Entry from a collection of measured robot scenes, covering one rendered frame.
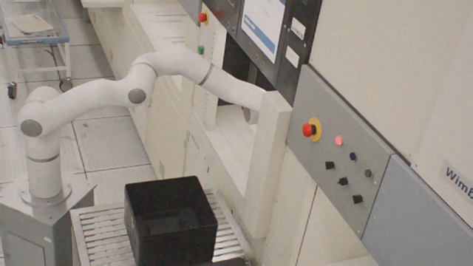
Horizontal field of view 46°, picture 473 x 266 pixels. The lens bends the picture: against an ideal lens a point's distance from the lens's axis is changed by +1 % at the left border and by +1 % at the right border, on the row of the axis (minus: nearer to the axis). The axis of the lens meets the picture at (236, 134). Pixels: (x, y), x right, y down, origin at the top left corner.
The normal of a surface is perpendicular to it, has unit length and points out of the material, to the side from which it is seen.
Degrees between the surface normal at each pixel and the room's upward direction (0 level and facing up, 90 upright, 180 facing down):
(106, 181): 0
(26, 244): 90
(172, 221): 0
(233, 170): 0
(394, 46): 90
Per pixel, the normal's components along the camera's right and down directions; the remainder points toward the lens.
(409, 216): -0.92, 0.11
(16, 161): 0.13, -0.82
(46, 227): -0.40, 0.47
